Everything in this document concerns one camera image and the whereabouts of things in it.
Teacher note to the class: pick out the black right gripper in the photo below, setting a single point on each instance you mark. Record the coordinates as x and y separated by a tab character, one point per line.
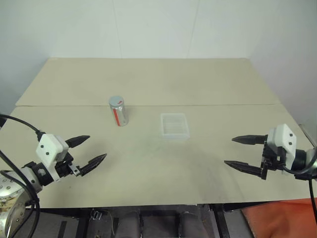
268	161

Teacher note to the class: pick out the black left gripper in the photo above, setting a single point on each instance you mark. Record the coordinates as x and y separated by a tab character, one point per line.
65	169

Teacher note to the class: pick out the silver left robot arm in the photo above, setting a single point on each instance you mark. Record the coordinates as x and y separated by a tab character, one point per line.
27	178

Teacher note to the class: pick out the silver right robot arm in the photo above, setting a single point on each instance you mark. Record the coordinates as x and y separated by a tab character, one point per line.
303	158

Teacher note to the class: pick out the clear plastic container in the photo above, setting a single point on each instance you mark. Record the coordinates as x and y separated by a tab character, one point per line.
174	125

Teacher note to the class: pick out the small metal clip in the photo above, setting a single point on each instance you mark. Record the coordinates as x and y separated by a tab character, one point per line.
97	215

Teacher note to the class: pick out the orange cloth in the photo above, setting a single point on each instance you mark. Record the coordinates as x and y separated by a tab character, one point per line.
280	220

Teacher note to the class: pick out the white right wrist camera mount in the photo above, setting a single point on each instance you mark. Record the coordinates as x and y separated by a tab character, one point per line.
283	138

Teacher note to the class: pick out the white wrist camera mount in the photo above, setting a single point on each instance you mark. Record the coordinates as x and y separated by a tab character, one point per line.
48	148
283	138

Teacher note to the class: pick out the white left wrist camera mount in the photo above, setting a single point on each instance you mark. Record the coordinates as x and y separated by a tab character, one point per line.
48	148

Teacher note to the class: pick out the black metal table frame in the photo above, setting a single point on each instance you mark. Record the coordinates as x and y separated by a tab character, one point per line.
223	223

